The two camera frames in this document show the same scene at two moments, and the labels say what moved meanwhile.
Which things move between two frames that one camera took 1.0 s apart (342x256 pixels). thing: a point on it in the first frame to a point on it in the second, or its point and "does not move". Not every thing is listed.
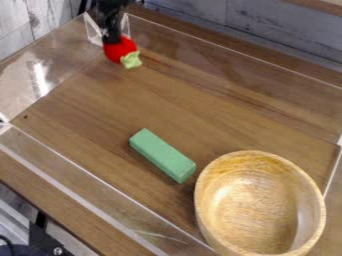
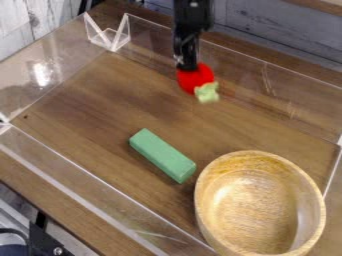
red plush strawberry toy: x=120 y=48 to x=198 y=81
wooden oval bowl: x=259 y=206 does not move
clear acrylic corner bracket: x=94 y=30 does not move
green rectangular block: x=175 y=164 does not move
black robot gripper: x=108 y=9 to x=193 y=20
